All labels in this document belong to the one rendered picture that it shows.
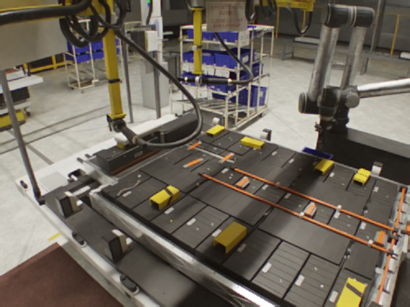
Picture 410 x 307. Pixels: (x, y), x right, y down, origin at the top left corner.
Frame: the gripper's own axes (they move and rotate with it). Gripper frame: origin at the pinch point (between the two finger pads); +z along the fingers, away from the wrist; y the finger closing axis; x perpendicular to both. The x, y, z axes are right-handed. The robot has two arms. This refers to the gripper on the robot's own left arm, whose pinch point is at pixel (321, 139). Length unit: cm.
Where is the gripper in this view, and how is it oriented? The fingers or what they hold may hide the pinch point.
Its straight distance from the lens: 226.7
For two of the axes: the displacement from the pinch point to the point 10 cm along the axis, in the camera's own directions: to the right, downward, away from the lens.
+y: -6.2, 3.7, -6.9
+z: 0.0, 8.8, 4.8
